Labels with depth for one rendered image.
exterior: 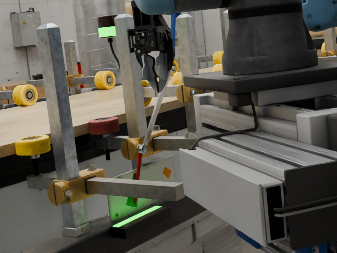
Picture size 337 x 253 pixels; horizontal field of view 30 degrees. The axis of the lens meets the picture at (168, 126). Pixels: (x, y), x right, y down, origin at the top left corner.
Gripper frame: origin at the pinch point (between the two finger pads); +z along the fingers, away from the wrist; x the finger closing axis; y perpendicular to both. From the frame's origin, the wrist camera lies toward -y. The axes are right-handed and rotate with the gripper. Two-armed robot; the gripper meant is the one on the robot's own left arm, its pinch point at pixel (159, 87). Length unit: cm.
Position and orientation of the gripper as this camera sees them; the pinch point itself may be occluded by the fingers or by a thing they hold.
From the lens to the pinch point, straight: 145.7
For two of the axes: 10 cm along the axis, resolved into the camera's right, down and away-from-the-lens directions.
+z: 1.1, 9.8, 1.5
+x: 9.5, -0.6, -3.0
